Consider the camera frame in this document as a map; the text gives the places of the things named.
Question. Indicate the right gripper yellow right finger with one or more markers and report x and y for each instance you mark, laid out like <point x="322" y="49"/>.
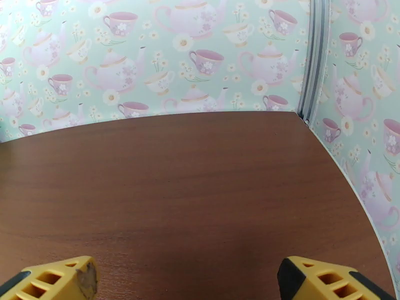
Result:
<point x="325" y="286"/>

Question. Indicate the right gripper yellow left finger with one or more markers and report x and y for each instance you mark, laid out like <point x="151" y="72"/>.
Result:
<point x="47" y="283"/>

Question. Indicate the aluminium frame post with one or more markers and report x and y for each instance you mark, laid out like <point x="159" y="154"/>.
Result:
<point x="316" y="58"/>

